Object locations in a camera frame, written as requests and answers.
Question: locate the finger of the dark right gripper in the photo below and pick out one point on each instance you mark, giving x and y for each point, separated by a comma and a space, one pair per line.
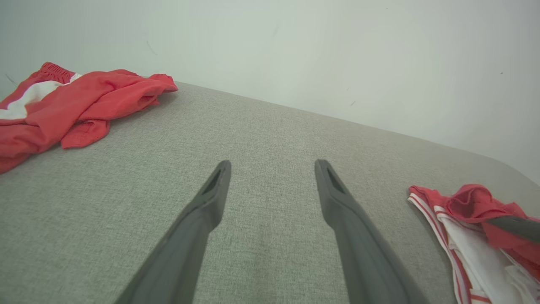
521, 228

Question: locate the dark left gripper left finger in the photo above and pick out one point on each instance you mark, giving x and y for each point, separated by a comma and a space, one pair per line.
185, 245

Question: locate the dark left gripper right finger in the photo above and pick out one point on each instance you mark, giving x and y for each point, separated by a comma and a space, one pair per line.
363, 253

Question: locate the red white basketball jersey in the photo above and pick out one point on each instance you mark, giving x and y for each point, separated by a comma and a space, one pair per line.
468, 202

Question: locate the red white basketball shorts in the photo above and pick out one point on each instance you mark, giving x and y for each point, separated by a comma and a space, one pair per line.
84, 101

